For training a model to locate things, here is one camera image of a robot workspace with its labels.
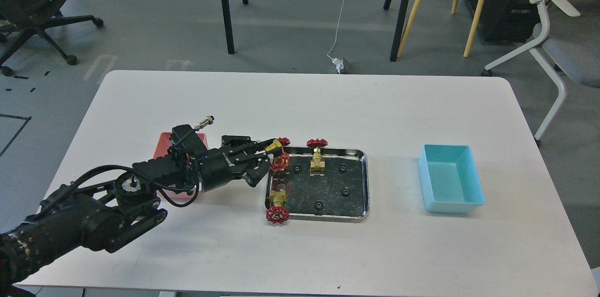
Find brass valve top middle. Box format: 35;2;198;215
306;139;328;176

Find brass valve red handwheel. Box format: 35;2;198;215
264;139;290;171

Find small black gear bottom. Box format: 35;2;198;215
314;200;324;211

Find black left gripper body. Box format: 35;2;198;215
169;116;263;192

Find brass valve top left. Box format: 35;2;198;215
277;137;291;146

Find white power adapter with cable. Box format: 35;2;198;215
327;0;358;74

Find brass valve bottom left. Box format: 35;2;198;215
265;189;289;224

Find black office chair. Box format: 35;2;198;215
0;0;104;76

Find pink plastic box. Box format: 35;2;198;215
155;132;208;202

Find grey white office chair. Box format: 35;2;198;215
482;0;600;143

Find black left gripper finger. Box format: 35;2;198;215
246;159;272;188
221;135;277;157

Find blue plastic box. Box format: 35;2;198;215
418;145;486;214

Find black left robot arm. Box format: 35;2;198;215
1;116;283;297

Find stainless steel tray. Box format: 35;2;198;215
264;146;369;222

